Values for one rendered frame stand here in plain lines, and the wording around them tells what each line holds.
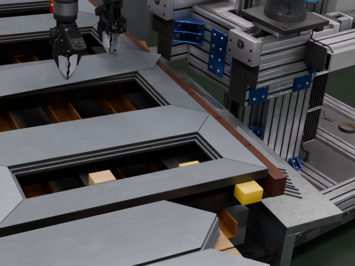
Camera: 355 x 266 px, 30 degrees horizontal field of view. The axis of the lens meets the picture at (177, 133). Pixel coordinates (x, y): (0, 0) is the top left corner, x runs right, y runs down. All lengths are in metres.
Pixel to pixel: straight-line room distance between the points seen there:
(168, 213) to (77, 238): 0.23
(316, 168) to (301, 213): 1.16
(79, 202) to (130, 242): 0.20
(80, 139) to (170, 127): 0.27
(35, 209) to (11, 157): 0.25
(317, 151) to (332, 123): 0.33
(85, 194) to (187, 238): 0.30
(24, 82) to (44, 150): 0.43
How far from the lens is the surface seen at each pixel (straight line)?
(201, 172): 1.77
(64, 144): 1.86
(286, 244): 1.94
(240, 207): 1.95
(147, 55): 2.43
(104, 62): 2.36
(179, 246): 1.50
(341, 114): 3.63
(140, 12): 3.28
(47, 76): 2.25
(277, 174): 1.84
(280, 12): 2.32
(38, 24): 2.70
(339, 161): 3.20
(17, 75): 2.26
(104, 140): 1.88
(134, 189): 1.68
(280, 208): 1.96
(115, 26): 2.37
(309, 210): 1.98
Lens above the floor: 1.80
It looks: 30 degrees down
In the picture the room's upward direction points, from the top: 5 degrees clockwise
